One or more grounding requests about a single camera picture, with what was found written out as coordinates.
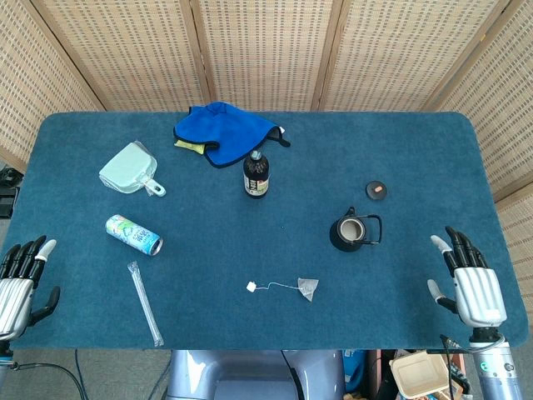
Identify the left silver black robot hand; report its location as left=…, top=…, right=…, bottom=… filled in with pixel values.
left=0, top=235, right=62, bottom=341

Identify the black equipment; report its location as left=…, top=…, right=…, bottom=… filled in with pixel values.
left=0, top=166, right=21, bottom=218

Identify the clear wrapped straw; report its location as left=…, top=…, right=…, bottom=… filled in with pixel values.
left=127, top=261, right=165, bottom=348

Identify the light green dustpan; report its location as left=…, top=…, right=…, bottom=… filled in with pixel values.
left=98, top=142, right=167, bottom=198

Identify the dark tea bottle with label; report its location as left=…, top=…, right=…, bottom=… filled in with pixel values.
left=242, top=150, right=271, bottom=200

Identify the white tea bag with string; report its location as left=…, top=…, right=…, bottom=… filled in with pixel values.
left=246, top=277, right=320, bottom=304

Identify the wicker folding screen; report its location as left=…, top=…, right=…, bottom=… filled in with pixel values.
left=0, top=0, right=533, bottom=330

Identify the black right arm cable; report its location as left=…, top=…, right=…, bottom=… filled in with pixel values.
left=439, top=333, right=474, bottom=400

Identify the beige takeaway box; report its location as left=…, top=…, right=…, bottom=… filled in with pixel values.
left=389, top=349, right=453, bottom=400

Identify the yellow packet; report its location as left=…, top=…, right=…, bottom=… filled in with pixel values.
left=173, top=139, right=208, bottom=156

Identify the black teapot lid orange knob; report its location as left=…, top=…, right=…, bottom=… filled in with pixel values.
left=365, top=180, right=390, bottom=203

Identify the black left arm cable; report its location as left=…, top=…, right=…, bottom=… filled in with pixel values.
left=0, top=349, right=88, bottom=400

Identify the green blue drink can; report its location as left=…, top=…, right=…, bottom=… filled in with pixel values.
left=105, top=213, right=164, bottom=258

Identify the blue cloth with black trim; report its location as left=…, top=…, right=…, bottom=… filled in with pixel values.
left=172, top=101, right=291, bottom=169

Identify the blue-grey robot torso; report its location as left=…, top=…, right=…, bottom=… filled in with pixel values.
left=166, top=348, right=346, bottom=400

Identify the black cup with lid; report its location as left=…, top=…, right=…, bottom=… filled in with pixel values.
left=329, top=206, right=383, bottom=253

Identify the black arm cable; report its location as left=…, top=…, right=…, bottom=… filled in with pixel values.
left=0, top=349, right=88, bottom=400
left=439, top=333, right=474, bottom=400

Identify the blue package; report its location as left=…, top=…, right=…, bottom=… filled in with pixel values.
left=341, top=349, right=366, bottom=393

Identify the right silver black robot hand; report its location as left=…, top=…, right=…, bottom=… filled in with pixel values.
left=426, top=226, right=508, bottom=328

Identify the blue carpet table mat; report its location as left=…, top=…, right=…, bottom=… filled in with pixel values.
left=2, top=110, right=530, bottom=351

